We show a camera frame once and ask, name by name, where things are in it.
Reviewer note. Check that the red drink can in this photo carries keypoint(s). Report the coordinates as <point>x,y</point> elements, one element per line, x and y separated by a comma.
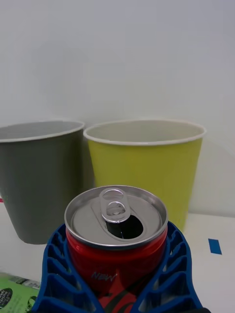
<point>115,249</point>

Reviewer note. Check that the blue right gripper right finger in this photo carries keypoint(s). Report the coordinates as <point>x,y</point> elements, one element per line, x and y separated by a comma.
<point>175,278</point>

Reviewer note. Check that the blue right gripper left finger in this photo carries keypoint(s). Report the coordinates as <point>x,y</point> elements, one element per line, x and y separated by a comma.
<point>57,281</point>

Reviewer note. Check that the green printed can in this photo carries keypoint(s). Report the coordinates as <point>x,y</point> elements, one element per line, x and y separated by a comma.
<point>14,292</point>

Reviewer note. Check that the yellow-green plastic waste bin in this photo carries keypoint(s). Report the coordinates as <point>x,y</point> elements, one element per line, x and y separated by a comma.
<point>147,168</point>

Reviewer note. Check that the grey plastic waste bin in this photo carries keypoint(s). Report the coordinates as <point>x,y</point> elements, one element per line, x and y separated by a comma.
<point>41,181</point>

